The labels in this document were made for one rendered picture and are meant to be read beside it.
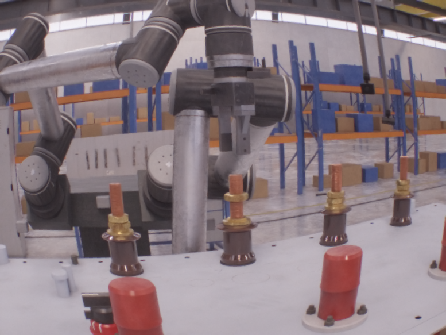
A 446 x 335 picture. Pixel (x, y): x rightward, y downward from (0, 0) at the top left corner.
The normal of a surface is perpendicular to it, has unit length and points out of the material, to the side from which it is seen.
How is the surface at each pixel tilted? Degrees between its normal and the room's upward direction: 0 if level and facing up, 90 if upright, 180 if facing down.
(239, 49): 90
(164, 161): 60
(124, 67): 135
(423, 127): 90
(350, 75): 90
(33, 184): 66
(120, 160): 90
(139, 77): 142
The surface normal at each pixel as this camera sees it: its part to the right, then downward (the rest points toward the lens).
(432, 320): 0.02, -0.96
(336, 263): -0.49, 0.09
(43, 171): 0.23, -0.42
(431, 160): 0.29, 0.08
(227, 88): -0.93, 0.07
